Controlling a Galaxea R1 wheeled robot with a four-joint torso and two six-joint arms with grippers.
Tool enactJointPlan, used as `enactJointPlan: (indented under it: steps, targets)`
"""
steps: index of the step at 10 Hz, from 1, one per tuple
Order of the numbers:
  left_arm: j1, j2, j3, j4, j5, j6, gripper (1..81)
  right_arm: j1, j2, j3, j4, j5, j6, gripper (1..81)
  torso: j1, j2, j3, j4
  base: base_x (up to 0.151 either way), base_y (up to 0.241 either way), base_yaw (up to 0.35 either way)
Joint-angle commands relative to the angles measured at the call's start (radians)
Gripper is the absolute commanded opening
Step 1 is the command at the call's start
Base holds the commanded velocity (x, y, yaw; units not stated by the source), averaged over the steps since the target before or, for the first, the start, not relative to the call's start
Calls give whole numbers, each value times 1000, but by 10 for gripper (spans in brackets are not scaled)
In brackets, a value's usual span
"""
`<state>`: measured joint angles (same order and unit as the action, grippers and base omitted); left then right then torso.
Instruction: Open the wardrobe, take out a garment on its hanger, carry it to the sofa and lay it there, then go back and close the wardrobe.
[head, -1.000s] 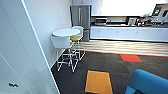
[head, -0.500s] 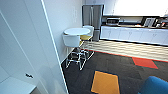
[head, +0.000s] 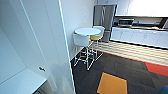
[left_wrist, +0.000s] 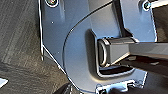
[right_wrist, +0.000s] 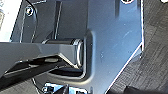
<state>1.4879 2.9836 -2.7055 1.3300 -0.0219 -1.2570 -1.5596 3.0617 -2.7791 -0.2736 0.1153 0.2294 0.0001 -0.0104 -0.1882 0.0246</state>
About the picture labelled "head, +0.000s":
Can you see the white wardrobe door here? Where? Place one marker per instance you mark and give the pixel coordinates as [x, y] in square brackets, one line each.
[61, 50]

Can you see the round white high table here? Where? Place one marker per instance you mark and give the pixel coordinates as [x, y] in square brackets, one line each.
[87, 31]

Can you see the grey refrigerator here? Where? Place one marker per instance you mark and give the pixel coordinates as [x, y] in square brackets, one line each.
[104, 20]

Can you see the small black low hook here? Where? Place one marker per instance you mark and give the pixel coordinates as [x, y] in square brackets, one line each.
[41, 69]

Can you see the silver microwave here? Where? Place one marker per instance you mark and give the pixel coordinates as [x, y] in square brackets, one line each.
[125, 22]

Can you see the white upper cabinet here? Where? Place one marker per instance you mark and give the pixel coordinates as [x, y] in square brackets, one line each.
[122, 6]

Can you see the white kitchen counter cabinets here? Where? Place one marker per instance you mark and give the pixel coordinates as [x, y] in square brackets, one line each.
[140, 36]

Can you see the white wardrobe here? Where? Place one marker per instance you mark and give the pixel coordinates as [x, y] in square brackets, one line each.
[20, 50]

